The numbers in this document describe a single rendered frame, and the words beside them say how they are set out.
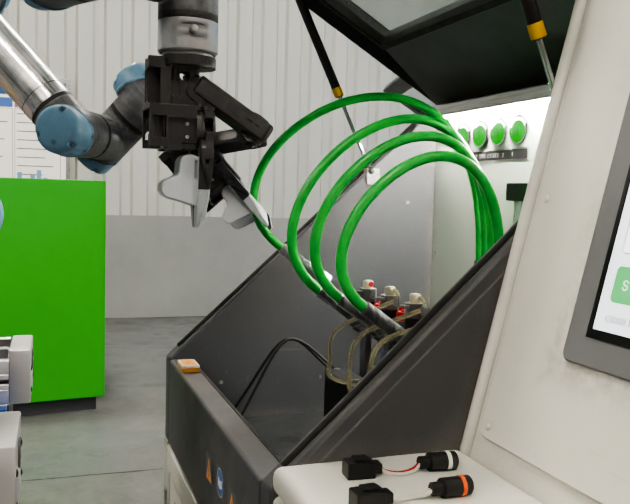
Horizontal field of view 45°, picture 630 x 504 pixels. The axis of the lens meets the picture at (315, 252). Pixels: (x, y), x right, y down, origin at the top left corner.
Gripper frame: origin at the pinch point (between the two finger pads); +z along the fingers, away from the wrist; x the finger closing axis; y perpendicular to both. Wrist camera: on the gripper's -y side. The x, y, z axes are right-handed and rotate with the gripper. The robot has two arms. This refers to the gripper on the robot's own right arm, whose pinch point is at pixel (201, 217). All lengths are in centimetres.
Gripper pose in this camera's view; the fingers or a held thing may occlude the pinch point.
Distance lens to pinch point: 99.6
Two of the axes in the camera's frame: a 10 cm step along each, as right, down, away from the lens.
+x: 3.4, 0.8, -9.4
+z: -0.3, 10.0, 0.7
